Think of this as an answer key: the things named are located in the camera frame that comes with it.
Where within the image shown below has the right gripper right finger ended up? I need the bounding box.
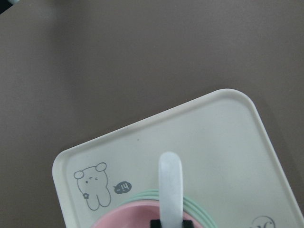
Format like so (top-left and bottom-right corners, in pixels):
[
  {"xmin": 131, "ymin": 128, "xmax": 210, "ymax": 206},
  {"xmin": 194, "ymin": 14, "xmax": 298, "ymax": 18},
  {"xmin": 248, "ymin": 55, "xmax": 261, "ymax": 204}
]
[{"xmin": 182, "ymin": 220, "xmax": 193, "ymax": 228}]

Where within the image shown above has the small pink bowl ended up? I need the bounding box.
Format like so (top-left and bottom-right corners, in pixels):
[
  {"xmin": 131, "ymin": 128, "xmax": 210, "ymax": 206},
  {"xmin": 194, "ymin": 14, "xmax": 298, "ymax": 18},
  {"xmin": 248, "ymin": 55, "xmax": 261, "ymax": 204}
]
[{"xmin": 92, "ymin": 199, "xmax": 206, "ymax": 228}]

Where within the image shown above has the green bowl stack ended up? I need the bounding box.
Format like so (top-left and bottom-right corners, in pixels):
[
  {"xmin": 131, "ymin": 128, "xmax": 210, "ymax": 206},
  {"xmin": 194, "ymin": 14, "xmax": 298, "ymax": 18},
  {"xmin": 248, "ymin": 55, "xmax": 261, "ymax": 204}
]
[{"xmin": 123, "ymin": 189, "xmax": 218, "ymax": 228}]

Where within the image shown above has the white ceramic spoon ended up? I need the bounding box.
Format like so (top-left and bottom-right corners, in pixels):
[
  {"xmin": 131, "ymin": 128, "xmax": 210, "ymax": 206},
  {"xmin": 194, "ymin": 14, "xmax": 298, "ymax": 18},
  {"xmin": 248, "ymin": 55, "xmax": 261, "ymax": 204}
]
[{"xmin": 159, "ymin": 152, "xmax": 183, "ymax": 228}]

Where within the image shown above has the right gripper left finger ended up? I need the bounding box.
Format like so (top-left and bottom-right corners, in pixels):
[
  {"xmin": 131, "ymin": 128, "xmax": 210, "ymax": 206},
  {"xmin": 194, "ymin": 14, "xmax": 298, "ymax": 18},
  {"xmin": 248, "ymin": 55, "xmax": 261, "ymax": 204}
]
[{"xmin": 150, "ymin": 219, "xmax": 162, "ymax": 228}]

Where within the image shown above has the cream rabbit tray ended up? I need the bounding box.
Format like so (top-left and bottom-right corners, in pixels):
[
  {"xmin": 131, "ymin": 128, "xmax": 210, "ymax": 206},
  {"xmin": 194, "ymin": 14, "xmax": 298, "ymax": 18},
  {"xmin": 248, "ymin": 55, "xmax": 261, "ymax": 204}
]
[{"xmin": 52, "ymin": 89, "xmax": 304, "ymax": 228}]

